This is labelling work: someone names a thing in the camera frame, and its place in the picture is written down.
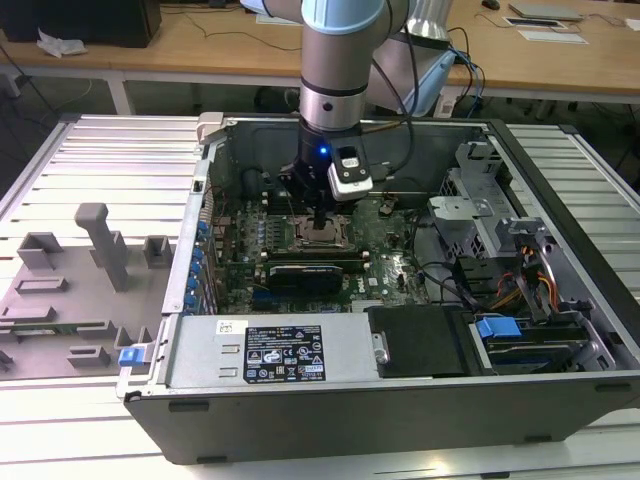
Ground metal socket cover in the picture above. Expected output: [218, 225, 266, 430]
[295, 217, 354, 250]

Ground CPU socket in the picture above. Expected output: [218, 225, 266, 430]
[293, 215, 355, 252]

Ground black RAM slot row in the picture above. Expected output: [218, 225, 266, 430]
[259, 247, 374, 274]
[262, 192, 359, 216]

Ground black drive bay cover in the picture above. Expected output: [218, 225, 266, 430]
[367, 305, 476, 379]

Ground black graphics card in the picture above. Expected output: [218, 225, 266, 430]
[267, 263, 346, 301]

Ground green motherboard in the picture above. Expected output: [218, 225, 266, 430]
[209, 192, 436, 316]

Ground silver drive cage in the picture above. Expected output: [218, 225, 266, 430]
[427, 139, 506, 261]

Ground pale blue teach pendant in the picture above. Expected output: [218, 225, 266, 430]
[402, 49, 457, 117]

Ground silver power supply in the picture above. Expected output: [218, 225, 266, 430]
[164, 313, 381, 389]

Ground hard disk in blue carrier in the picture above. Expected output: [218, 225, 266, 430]
[474, 315, 591, 375]

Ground black PC case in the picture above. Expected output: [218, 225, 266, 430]
[115, 112, 640, 466]

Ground grey parts rack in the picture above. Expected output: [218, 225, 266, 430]
[0, 202, 176, 384]

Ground black computer tower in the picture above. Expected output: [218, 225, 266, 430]
[0, 0, 162, 49]

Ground grey laptop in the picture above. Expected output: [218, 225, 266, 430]
[508, 2, 584, 22]

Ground white crumpled paper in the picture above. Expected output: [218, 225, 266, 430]
[35, 27, 89, 57]

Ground green RAM stick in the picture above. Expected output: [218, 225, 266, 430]
[0, 323, 81, 337]

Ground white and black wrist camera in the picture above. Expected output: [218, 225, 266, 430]
[327, 144, 375, 202]

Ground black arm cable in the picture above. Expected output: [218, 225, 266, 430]
[370, 19, 417, 182]

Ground grey case handle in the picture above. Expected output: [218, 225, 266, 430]
[196, 112, 236, 146]

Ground blue cable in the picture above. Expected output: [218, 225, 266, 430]
[452, 47, 486, 119]

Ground orange yellow red wires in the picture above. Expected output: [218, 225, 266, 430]
[492, 242, 560, 312]

